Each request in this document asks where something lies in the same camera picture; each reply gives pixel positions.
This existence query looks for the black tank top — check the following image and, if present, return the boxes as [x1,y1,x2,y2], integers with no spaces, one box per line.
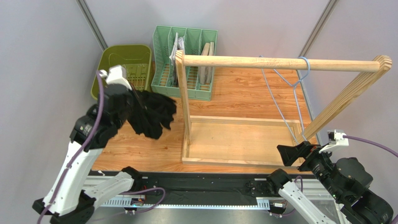
[127,90,177,140]

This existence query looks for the light blue wire hanger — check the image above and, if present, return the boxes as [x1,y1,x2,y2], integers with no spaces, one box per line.
[261,56,311,143]

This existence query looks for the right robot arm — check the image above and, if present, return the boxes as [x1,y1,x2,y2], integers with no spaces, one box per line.
[267,141,398,224]

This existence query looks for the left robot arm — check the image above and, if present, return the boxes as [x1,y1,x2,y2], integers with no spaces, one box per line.
[32,84,142,224]

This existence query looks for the olive green plastic basket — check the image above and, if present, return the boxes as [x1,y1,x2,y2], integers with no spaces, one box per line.
[98,44,154,92]

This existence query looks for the green slotted file organizer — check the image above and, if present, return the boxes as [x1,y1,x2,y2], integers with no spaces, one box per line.
[151,25,218,101]

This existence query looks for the white papers in organizer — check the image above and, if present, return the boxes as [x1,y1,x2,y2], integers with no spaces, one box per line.
[169,32,185,86]

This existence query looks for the wooden clothes rack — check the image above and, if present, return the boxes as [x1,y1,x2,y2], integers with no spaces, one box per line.
[176,51,392,168]

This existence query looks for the wooden boards in organizer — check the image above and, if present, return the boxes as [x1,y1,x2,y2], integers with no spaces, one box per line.
[199,42,215,84]

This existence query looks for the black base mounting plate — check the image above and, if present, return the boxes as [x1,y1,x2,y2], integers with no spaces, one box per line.
[130,172,281,206]

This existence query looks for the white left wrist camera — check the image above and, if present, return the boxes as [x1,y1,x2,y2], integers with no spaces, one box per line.
[98,65,132,90]

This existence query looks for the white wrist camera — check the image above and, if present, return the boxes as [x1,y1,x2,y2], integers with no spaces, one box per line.
[98,65,132,90]
[319,129,349,153]

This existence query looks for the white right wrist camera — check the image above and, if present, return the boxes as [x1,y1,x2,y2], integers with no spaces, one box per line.
[319,129,349,153]

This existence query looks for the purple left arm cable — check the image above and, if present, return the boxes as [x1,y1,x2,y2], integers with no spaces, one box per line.
[36,70,167,224]

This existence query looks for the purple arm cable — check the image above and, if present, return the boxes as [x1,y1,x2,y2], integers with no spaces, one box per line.
[36,70,167,224]
[342,135,398,158]

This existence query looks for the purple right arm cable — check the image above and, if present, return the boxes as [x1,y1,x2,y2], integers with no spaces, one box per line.
[342,135,398,158]

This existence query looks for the aluminium rail frame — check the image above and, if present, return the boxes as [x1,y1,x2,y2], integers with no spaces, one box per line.
[56,102,358,224]

